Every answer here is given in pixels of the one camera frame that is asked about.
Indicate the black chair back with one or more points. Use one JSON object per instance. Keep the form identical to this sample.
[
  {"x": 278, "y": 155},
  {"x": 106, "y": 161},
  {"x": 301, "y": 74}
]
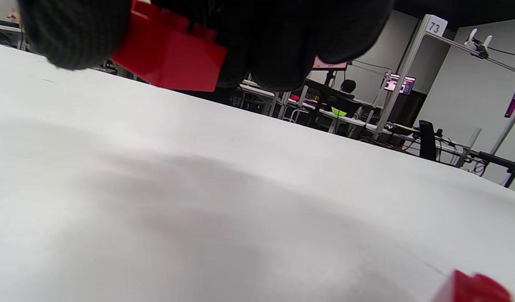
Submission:
[{"x": 427, "y": 140}]

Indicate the red toy brick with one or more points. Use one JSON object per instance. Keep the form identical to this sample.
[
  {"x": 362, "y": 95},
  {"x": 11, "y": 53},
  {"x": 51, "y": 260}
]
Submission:
[
  {"x": 471, "y": 289},
  {"x": 169, "y": 58}
]

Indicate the person's right hand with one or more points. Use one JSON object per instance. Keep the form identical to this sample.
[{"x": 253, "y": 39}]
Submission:
[{"x": 282, "y": 33}]

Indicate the monitor on black stand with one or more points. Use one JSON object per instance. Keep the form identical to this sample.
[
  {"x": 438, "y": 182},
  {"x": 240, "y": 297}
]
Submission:
[{"x": 330, "y": 63}]

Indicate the white frame post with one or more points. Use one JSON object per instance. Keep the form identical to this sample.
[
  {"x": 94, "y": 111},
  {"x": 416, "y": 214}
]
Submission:
[{"x": 408, "y": 71}]

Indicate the green object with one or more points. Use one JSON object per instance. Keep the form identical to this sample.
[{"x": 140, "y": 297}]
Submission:
[{"x": 339, "y": 111}]

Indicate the white clamp mount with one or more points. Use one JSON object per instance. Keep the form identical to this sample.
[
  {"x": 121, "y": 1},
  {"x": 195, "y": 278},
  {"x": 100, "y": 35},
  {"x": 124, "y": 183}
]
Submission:
[{"x": 477, "y": 44}]

